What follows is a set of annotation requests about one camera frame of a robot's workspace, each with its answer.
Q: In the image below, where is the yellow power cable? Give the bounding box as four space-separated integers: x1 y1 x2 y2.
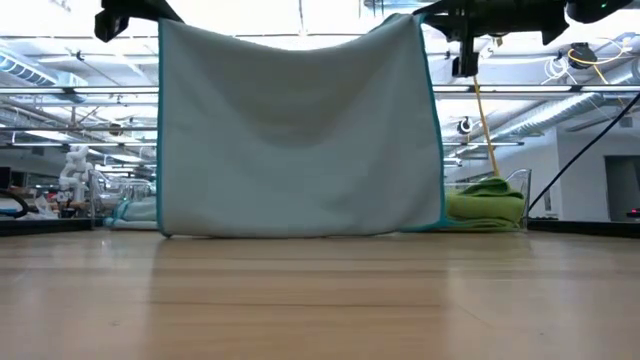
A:
471 74 501 177

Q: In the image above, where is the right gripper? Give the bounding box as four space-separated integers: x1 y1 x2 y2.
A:
412 0 571 47

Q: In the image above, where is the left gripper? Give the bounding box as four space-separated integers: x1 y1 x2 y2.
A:
99 0 185 24

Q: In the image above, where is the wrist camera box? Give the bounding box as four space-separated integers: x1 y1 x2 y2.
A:
451 34 482 79
93 9 130 44

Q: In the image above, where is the black hanging cable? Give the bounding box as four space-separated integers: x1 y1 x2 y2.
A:
528 92 640 214

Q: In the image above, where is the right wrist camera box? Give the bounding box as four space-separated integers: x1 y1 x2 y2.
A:
451 34 482 79

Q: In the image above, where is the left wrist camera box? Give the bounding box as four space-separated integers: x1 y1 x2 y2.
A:
93 9 130 44

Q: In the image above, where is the clear plastic basket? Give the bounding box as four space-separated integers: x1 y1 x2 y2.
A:
88 167 159 232
442 167 532 234

